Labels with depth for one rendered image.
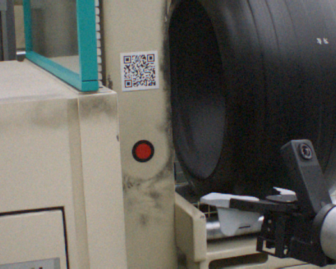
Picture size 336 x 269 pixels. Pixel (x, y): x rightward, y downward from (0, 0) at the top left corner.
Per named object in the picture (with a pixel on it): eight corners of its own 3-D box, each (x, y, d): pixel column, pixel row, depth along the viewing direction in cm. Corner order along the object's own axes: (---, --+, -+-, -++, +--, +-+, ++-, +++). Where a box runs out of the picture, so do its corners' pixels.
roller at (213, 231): (199, 244, 151) (198, 222, 150) (192, 237, 155) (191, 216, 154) (352, 220, 161) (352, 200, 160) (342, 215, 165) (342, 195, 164)
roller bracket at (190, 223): (194, 264, 147) (192, 216, 145) (141, 211, 185) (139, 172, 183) (210, 261, 148) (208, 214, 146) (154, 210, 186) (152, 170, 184)
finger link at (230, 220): (193, 234, 111) (256, 241, 108) (196, 194, 110) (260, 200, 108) (198, 230, 114) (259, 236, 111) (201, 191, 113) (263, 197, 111)
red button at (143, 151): (136, 159, 152) (136, 145, 151) (134, 158, 153) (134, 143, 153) (151, 158, 153) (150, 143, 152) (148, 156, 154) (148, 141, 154)
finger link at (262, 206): (226, 210, 108) (288, 216, 106) (228, 199, 108) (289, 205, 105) (233, 204, 112) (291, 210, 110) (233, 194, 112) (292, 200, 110)
